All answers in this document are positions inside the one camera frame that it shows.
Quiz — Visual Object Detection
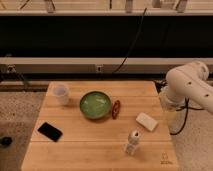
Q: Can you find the black smartphone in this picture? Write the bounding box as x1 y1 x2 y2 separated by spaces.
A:
38 122 63 142

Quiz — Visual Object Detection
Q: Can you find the red brown pretzel object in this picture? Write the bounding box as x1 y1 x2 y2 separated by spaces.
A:
112 100 121 119

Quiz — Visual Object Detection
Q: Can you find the black object on floor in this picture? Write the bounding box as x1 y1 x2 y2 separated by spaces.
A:
0 137 12 147

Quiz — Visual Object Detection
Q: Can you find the small clear plastic bottle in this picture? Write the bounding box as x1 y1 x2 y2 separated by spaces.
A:
124 130 140 155

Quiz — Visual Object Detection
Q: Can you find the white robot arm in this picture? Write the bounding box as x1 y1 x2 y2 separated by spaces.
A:
159 61 213 124

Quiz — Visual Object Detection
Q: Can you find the translucent plastic cup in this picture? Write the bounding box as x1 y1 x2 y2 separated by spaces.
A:
52 84 69 106

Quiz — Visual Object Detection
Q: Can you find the white rectangular block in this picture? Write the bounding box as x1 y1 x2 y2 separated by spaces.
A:
136 113 158 132

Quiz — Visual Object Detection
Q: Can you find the black hanging cable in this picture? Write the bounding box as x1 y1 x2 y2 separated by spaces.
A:
111 7 148 74

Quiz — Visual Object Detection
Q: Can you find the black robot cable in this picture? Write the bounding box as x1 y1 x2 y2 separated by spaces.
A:
169 97 205 136

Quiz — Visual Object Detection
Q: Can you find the green ceramic bowl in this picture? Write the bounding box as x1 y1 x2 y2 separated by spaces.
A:
79 91 111 119

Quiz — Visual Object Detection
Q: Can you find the white wall rail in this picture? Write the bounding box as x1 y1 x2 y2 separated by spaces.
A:
0 57 213 74

